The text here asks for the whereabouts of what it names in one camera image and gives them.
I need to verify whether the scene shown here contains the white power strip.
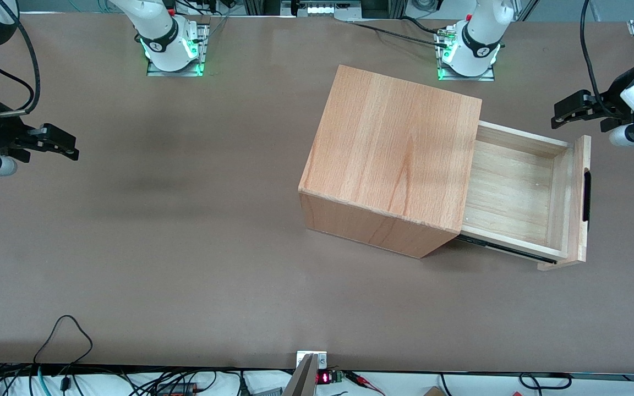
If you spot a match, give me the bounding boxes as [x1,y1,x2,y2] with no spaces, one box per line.
[295,0,335,17]

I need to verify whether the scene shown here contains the small metal bracket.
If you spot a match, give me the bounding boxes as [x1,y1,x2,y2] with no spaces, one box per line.
[296,350,328,370]

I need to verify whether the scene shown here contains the black base cable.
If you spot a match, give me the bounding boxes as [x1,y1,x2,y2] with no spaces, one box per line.
[347,21,441,46]
[400,15,451,36]

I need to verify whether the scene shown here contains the black metal drawer slide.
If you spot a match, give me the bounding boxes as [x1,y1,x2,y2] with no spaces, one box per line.
[455,234,558,265]

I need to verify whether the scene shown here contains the thin black loop cable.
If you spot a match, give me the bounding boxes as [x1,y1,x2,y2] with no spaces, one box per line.
[32,315,94,366]

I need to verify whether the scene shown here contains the wooden drawer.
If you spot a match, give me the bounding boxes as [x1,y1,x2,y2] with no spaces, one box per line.
[455,120,592,271]

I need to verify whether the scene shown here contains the thick black looped cable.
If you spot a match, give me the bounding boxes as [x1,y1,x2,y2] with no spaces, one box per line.
[0,0,41,117]

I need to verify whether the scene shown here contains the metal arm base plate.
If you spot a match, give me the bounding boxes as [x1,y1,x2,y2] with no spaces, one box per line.
[436,30,495,81]
[146,23,206,76]

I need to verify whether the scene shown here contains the wooden drawer cabinet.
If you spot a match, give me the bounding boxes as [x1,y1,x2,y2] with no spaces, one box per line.
[298,64,483,259]

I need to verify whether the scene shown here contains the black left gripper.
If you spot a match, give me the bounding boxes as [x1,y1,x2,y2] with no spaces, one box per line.
[551,62,634,133]

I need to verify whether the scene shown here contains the red clip lead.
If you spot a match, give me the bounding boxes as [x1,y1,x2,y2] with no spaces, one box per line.
[347,371,386,394]

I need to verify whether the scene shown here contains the black coiled cable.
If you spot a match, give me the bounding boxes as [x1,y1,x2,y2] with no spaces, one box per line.
[518,372,572,390]

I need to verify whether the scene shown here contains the beige wooden strip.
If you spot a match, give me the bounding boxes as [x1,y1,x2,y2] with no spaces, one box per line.
[283,354,319,396]

